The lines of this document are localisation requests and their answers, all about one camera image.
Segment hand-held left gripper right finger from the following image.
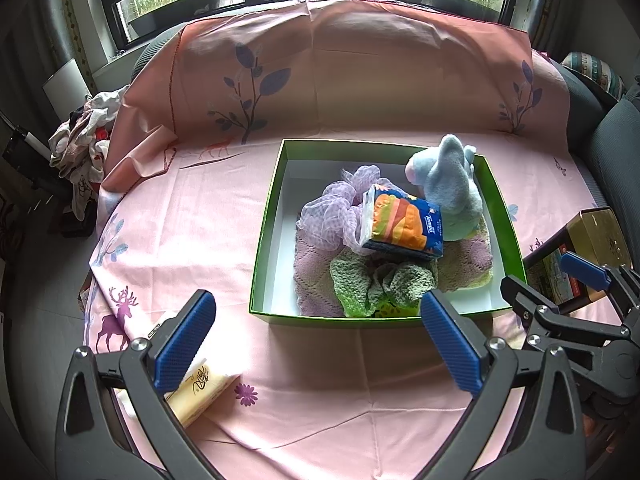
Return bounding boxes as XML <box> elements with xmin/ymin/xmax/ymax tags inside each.
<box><xmin>415</xmin><ymin>290</ymin><xmax>586</xmax><ymax>480</ymax></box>

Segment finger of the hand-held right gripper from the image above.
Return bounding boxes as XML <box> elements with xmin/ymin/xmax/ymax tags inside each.
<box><xmin>500</xmin><ymin>275</ymin><xmax>631</xmax><ymax>356</ymax></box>
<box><xmin>560</xmin><ymin>252</ymin><xmax>640</xmax><ymax>321</ymax></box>

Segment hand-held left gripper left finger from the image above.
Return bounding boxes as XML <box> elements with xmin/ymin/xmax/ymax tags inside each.
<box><xmin>55</xmin><ymin>289</ymin><xmax>218</xmax><ymax>480</ymax></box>

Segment yellow tissue pack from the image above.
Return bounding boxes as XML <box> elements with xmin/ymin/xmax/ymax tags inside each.
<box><xmin>115</xmin><ymin>310</ymin><xmax>241</xmax><ymax>428</ymax></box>

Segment green knitted cloth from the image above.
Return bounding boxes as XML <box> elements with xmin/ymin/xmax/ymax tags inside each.
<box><xmin>329</xmin><ymin>252</ymin><xmax>440</xmax><ymax>318</ymax></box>

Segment blue orange tissue pack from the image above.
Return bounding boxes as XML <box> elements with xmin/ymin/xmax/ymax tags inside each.
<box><xmin>357</xmin><ymin>183</ymin><xmax>445</xmax><ymax>262</ymax></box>

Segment green cardboard box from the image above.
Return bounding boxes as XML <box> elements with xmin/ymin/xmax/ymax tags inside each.
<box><xmin>249</xmin><ymin>137</ymin><xmax>530</xmax><ymax>331</ymax></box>

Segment purple quilted cloth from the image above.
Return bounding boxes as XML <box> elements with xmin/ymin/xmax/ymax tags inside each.
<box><xmin>294</xmin><ymin>230</ymin><xmax>493</xmax><ymax>318</ymax></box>

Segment blue plush toy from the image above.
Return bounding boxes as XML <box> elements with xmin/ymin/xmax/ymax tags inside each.
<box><xmin>404</xmin><ymin>133</ymin><xmax>485</xmax><ymax>242</ymax></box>

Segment purple sheer scrunchie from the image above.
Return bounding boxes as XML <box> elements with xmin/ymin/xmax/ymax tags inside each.
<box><xmin>296</xmin><ymin>164</ymin><xmax>383</xmax><ymax>253</ymax></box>

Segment black tin box gold lid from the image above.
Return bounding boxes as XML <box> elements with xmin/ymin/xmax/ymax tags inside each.
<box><xmin>522</xmin><ymin>207</ymin><xmax>633</xmax><ymax>311</ymax></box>

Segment pale yellow cloth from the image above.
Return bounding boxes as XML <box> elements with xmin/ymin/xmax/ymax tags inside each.
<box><xmin>440</xmin><ymin>220</ymin><xmax>496</xmax><ymax>293</ymax></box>

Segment grey cushion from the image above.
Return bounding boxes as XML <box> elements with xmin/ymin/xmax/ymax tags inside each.
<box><xmin>580</xmin><ymin>97</ymin><xmax>640</xmax><ymax>211</ymax></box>

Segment striped pillow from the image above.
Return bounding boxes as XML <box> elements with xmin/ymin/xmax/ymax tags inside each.
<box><xmin>560</xmin><ymin>50</ymin><xmax>628</xmax><ymax>101</ymax></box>

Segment pile of clothes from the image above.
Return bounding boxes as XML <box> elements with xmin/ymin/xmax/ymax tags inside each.
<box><xmin>47</xmin><ymin>85</ymin><xmax>131</xmax><ymax>221</ymax></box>

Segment dark upright appliance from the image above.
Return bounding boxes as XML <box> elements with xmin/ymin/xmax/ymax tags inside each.
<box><xmin>0</xmin><ymin>110</ymin><xmax>56</xmax><ymax>196</ymax></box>

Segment grey curtain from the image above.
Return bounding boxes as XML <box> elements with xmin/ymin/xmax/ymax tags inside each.
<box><xmin>520</xmin><ymin>0</ymin><xmax>571</xmax><ymax>56</ymax></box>
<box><xmin>30</xmin><ymin>0</ymin><xmax>121</xmax><ymax>101</ymax></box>

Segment pink printed bedsheet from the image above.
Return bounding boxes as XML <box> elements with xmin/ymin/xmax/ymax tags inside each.
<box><xmin>82</xmin><ymin>0</ymin><xmax>601</xmax><ymax>461</ymax></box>

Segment white lamp shade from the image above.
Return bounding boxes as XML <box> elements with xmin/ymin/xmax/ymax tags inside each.
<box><xmin>42</xmin><ymin>57</ymin><xmax>91</xmax><ymax>111</ymax></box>

